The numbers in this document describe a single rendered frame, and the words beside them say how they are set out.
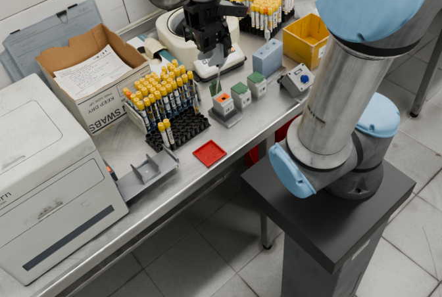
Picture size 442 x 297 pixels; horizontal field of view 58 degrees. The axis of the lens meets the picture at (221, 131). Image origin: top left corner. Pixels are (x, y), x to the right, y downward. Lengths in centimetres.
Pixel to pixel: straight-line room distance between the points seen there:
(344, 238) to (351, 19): 56
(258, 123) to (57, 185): 58
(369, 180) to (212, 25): 48
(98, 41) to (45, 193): 70
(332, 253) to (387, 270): 107
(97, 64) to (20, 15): 26
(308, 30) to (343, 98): 89
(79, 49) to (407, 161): 167
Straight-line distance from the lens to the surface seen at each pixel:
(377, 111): 81
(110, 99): 119
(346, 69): 53
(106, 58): 139
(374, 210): 95
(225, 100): 112
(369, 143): 80
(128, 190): 103
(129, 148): 117
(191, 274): 189
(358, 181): 92
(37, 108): 92
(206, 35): 92
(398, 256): 198
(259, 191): 93
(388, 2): 41
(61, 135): 84
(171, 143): 111
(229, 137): 113
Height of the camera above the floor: 173
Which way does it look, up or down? 48 degrees down
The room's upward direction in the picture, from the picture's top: 8 degrees counter-clockwise
